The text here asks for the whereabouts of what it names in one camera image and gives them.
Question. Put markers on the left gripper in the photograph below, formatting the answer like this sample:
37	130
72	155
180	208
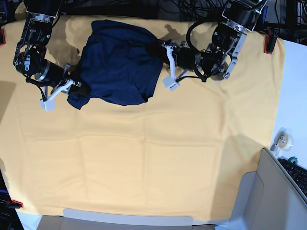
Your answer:
175	56

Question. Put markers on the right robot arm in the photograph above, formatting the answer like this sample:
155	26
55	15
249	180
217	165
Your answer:
29	58

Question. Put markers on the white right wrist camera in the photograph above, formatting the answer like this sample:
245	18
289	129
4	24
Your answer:
47	105

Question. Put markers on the clear tape dispenser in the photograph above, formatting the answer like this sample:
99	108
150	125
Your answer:
282	141

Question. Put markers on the cardboard box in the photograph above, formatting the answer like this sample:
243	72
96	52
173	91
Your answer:
73	219
269	199

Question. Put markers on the green tape roll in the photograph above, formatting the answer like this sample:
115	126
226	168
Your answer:
293	160

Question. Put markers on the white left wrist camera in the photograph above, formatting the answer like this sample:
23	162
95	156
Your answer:
170	83

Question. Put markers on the black keyboard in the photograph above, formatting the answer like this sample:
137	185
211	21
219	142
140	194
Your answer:
297	173

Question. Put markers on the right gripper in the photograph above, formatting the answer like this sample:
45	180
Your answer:
55	76

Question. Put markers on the red black clamp bottom left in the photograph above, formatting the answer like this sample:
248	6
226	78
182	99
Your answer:
13	204

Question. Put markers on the red black clamp top left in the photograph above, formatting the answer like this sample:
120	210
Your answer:
2	37

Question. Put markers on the yellow table cloth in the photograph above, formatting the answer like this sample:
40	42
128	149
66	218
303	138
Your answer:
182	153

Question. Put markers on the cardboard box bottom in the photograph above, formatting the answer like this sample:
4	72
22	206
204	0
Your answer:
73	219

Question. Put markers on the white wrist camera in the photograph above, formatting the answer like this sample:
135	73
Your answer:
170	83
47	105

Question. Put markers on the red black clamp top right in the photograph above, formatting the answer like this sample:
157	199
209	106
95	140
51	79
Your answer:
270	40

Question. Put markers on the red black clamp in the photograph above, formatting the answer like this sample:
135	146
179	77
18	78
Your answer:
2	37
13	204
270	40

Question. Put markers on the cardboard box right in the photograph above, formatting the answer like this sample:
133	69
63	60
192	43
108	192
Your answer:
269	199

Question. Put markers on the navy blue long-sleeve shirt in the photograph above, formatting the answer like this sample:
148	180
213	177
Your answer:
117	66

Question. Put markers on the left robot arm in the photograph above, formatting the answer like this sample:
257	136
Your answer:
220	57

